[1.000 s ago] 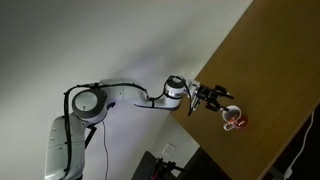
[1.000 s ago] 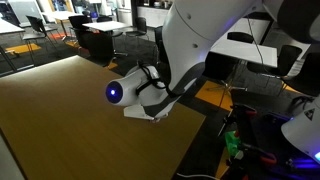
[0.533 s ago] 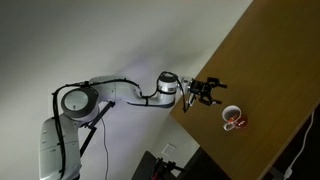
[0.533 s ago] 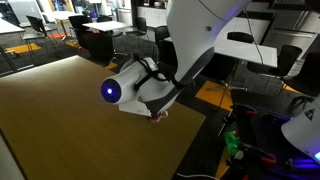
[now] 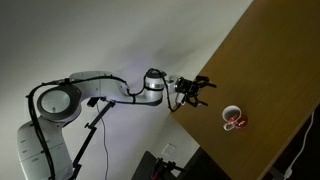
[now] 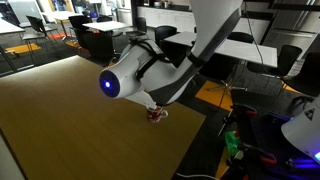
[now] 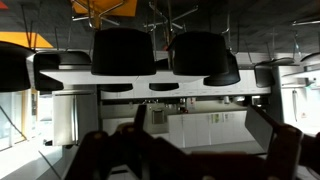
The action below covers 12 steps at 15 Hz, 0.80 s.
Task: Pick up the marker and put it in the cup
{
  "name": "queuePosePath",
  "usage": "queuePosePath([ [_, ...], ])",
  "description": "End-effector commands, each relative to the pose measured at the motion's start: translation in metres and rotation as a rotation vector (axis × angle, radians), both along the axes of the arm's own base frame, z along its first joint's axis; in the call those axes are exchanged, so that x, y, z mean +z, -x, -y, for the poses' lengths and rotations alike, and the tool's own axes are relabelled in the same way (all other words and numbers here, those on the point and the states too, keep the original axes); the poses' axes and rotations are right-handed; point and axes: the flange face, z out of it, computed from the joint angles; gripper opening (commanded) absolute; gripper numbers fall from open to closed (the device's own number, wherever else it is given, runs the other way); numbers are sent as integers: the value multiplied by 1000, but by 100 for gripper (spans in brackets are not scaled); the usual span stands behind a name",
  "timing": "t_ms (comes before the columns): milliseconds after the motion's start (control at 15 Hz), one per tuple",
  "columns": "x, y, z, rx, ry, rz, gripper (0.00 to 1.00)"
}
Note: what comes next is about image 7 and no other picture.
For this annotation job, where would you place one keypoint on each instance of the white table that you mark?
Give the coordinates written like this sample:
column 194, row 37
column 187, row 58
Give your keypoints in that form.
column 300, row 73
column 166, row 77
column 86, row 76

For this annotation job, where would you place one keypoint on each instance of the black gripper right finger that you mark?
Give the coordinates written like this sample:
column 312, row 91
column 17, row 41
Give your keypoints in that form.
column 283, row 150

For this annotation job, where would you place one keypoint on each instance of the white wall cabinets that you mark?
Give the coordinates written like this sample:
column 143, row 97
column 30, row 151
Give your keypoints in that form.
column 200, row 130

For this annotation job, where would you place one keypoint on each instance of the black chair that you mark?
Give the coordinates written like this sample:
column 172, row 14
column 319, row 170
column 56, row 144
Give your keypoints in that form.
column 230, row 76
column 200, row 55
column 115, row 87
column 164, row 86
column 264, row 76
column 13, row 66
column 123, row 53

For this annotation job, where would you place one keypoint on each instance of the white kitchen counter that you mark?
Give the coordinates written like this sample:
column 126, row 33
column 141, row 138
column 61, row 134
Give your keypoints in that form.
column 216, row 90

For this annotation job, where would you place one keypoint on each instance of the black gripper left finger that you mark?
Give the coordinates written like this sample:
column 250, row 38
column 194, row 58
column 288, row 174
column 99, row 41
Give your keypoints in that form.
column 110, row 153

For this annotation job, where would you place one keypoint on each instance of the stainless steel fridge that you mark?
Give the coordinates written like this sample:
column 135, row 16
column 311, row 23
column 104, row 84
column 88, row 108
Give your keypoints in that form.
column 75, row 118

